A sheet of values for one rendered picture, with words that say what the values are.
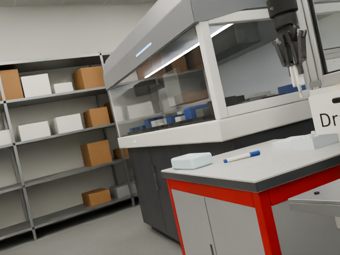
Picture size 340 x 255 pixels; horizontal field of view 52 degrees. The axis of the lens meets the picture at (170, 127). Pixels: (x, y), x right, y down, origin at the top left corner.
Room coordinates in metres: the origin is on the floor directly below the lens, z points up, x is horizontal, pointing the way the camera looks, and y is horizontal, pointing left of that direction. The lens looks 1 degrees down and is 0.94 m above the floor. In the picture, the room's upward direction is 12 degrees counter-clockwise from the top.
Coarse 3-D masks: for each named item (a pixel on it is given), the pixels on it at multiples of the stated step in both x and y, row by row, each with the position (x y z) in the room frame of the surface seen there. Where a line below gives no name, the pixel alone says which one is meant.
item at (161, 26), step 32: (160, 0) 2.00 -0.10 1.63; (192, 0) 1.62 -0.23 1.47; (224, 0) 1.68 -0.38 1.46; (256, 0) 1.76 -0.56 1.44; (160, 32) 1.97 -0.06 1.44; (128, 64) 2.58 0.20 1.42; (288, 96) 1.79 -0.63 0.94; (192, 128) 1.85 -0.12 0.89; (224, 128) 1.63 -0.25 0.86; (256, 128) 1.70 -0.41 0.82; (288, 128) 1.80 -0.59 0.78; (160, 160) 2.58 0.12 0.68; (160, 192) 2.72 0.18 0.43; (160, 224) 2.88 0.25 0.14
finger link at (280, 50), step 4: (276, 44) 1.20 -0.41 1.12; (280, 44) 1.20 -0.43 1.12; (276, 48) 1.20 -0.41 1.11; (280, 48) 1.20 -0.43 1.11; (280, 52) 1.19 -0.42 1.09; (280, 56) 1.19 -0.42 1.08; (284, 56) 1.19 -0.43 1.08; (280, 60) 1.19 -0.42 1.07; (284, 60) 1.20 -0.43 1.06; (284, 64) 1.18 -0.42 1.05
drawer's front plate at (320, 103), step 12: (312, 96) 0.96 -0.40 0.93; (324, 96) 0.93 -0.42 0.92; (336, 96) 0.89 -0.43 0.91; (312, 108) 0.97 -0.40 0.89; (324, 108) 0.93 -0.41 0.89; (336, 108) 0.90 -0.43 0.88; (324, 120) 0.94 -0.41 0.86; (336, 120) 0.91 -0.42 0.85; (324, 132) 0.95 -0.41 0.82; (336, 132) 0.91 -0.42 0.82
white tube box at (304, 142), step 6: (300, 138) 1.18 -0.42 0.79; (306, 138) 1.11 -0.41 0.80; (312, 138) 1.09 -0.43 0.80; (318, 138) 1.11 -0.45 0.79; (324, 138) 1.12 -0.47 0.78; (330, 138) 1.13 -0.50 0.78; (336, 138) 1.15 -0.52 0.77; (294, 144) 1.16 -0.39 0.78; (300, 144) 1.14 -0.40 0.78; (306, 144) 1.11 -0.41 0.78; (312, 144) 1.09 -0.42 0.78; (318, 144) 1.10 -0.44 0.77; (324, 144) 1.12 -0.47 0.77; (294, 150) 1.16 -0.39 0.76
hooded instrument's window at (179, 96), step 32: (192, 32) 1.68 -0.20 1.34; (224, 32) 1.70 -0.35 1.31; (256, 32) 1.77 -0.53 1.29; (160, 64) 2.09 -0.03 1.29; (192, 64) 1.74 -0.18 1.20; (224, 64) 1.68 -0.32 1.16; (256, 64) 1.75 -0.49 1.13; (128, 96) 2.78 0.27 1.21; (160, 96) 2.19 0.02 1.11; (192, 96) 1.81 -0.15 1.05; (224, 96) 1.67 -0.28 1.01; (256, 96) 1.74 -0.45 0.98; (128, 128) 2.96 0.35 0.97; (160, 128) 2.30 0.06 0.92
